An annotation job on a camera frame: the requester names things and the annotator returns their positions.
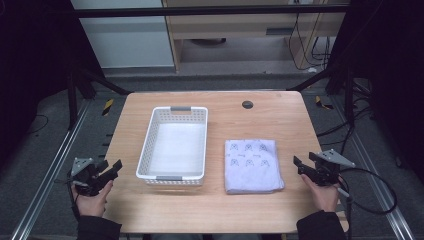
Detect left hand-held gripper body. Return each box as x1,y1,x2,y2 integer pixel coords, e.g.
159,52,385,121
70,157,112,198

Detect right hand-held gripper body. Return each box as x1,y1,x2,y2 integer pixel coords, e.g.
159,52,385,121
309,148,356,187

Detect person's right hand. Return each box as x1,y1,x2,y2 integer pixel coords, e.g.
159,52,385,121
300,173,341,214

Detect person's left hand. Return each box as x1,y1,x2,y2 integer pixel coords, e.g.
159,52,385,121
71,180,115,219

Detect folded pale printed towel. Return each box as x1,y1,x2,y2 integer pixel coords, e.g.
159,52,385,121
223,138,286,195

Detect yellow black striped floor tape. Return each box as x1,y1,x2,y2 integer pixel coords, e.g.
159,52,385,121
314,95,335,111
101,98,115,117

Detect white perforated plastic basket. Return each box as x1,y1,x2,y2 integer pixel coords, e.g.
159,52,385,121
135,105,210,187

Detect black metal stand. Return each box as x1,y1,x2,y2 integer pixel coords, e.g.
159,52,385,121
287,64,356,128
65,61,133,132

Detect dark curtain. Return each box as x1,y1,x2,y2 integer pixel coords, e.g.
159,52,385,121
328,0,424,183
0,0,105,168

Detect white cabinet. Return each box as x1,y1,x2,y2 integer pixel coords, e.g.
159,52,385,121
70,0,175,70

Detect light wooden desk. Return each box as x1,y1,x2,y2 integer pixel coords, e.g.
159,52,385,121
161,0,352,73

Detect black horizontal metal bar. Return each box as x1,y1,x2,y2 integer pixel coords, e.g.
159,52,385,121
70,3,352,19

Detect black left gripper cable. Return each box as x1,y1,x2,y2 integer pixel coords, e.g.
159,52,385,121
65,171,82,222

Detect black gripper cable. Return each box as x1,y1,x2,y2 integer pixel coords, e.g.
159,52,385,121
336,167,399,240
65,171,82,222

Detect silver floor rail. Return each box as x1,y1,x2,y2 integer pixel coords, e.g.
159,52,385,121
328,96,416,240
9,99,92,240

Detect black floor cables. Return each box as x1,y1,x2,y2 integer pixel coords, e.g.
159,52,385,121
315,79,379,148

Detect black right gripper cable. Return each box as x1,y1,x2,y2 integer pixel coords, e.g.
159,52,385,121
336,167,399,240

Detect thin black floor cable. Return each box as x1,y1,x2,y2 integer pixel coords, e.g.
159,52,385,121
27,114,50,135

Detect black hanging desk cables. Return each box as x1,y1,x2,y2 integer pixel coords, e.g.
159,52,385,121
287,0,334,72

